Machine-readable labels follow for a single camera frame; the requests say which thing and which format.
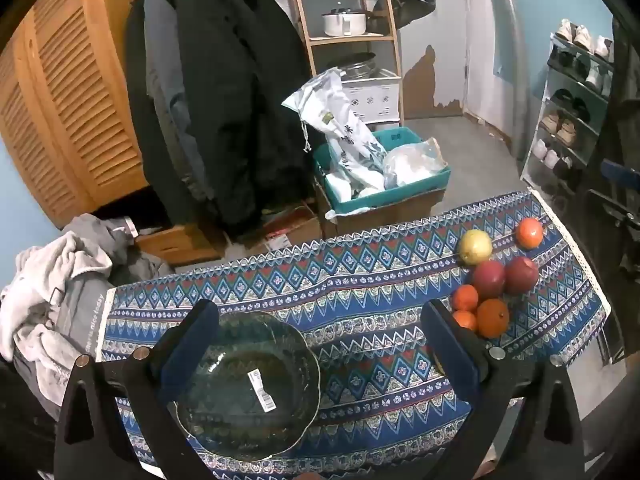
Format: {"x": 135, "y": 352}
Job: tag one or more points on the grey jacket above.
{"x": 167, "y": 90}

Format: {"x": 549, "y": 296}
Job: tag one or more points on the blue patterned tablecloth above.
{"x": 360, "y": 285}

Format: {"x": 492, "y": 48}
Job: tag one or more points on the black jacket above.
{"x": 137, "y": 85}

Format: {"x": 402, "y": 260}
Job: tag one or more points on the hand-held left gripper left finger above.
{"x": 192, "y": 355}

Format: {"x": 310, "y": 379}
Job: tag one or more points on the white door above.
{"x": 485, "y": 35}

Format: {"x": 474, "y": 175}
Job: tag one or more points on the large orange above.
{"x": 492, "y": 317}
{"x": 529, "y": 232}

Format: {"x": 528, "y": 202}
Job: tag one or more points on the metal pot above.
{"x": 360, "y": 67}

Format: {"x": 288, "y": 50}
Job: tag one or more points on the grey printed cloth bag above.
{"x": 82, "y": 310}

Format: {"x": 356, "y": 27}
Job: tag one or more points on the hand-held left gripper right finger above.
{"x": 455, "y": 355}

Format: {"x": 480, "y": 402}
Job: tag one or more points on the flat cardboard box red print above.
{"x": 290, "y": 230}

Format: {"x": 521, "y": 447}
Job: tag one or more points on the scalloped clear glass bowl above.
{"x": 235, "y": 385}

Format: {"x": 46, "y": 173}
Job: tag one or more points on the wooden crate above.
{"x": 175, "y": 245}

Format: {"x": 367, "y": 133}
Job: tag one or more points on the pink red apple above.
{"x": 521, "y": 275}

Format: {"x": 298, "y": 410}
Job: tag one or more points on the metal shoe rack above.
{"x": 532, "y": 130}

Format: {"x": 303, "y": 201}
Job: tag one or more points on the pile of grey white clothes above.
{"x": 40, "y": 280}

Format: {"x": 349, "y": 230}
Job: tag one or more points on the white cooking pot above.
{"x": 345, "y": 24}

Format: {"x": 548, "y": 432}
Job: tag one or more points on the teal plastic crate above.
{"x": 390, "y": 200}

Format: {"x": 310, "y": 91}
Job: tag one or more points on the wooden shelf rack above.
{"x": 350, "y": 38}

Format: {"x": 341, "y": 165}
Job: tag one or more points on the grey hoodie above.
{"x": 100, "y": 240}

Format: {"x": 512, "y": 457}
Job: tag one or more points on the clear plastic bag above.
{"x": 415, "y": 162}

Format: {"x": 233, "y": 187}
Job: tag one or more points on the white plastic basket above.
{"x": 375, "y": 97}

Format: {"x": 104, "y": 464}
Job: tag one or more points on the brown cardboard box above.
{"x": 380, "y": 217}

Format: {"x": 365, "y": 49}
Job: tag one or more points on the long black coat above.
{"x": 225, "y": 85}

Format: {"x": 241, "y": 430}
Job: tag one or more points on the dark red apple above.
{"x": 487, "y": 278}

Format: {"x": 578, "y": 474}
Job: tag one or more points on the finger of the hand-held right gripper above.
{"x": 620, "y": 171}
{"x": 607, "y": 206}

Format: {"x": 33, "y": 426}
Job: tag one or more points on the wooden louvered cabinet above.
{"x": 65, "y": 85}

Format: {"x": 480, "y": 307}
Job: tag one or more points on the small tangerine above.
{"x": 464, "y": 321}
{"x": 465, "y": 297}

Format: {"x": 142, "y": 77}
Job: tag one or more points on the white printed bag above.
{"x": 340, "y": 110}

